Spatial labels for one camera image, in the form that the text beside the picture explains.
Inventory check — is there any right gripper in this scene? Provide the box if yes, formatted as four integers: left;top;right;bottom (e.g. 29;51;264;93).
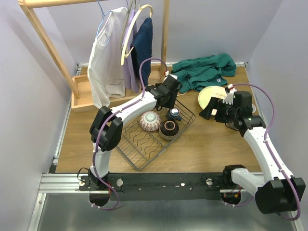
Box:
199;96;239;124

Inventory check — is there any cream round plate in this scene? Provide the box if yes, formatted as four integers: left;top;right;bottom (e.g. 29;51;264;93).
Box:
198;86;227;109

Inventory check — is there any dark blue teacup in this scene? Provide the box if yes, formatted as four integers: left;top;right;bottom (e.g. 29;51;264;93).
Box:
166;107;182;121

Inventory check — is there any dark brown bowl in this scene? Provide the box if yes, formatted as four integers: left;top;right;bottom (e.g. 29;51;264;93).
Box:
159;120;180;141

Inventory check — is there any pink ceramic mug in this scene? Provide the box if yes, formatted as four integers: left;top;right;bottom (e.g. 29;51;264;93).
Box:
252;104;257;114

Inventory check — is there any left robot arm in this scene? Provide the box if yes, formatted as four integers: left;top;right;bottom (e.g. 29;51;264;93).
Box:
90;74;182;190

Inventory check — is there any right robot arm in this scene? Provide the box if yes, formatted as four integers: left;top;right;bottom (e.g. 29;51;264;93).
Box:
199;91;306;214

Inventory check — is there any wooden clothes rack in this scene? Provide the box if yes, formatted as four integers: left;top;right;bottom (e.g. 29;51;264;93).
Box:
18;0;171;114

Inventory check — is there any red white patterned bowl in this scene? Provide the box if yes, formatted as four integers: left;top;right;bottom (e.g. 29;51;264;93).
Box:
140;111;161;132

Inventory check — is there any green crumpled garment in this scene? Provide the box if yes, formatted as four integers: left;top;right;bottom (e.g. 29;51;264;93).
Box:
172;53;237;93

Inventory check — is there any lavender garment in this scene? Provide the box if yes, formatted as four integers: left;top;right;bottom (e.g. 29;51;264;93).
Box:
123;24;140;93

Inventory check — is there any navy blue garment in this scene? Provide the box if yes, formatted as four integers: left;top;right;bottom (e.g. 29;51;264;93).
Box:
131;17;153;80

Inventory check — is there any wooden hanger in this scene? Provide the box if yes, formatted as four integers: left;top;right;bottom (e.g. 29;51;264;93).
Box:
120;4;153;66

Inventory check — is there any white tank top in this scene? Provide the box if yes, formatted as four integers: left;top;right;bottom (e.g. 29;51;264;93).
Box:
87;7;128;108

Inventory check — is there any black base bar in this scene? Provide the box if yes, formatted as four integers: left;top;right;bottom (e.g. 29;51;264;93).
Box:
79;172;241;203

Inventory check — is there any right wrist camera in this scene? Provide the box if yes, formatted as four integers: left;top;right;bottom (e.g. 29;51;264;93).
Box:
223;84;237;105

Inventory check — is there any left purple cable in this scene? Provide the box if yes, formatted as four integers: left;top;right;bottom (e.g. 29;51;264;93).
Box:
90;57;168;211

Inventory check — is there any purple cable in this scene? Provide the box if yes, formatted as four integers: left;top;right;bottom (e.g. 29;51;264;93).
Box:
231;83;302;221
90;57;168;211

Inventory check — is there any black wire dish rack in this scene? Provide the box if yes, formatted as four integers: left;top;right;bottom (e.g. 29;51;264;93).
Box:
116;99;195;171

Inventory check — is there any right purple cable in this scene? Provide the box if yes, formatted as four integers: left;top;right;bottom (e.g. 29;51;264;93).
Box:
231;83;302;221

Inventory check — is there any blue wire hanger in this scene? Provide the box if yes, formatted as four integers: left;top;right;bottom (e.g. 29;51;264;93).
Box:
96;0;113;39

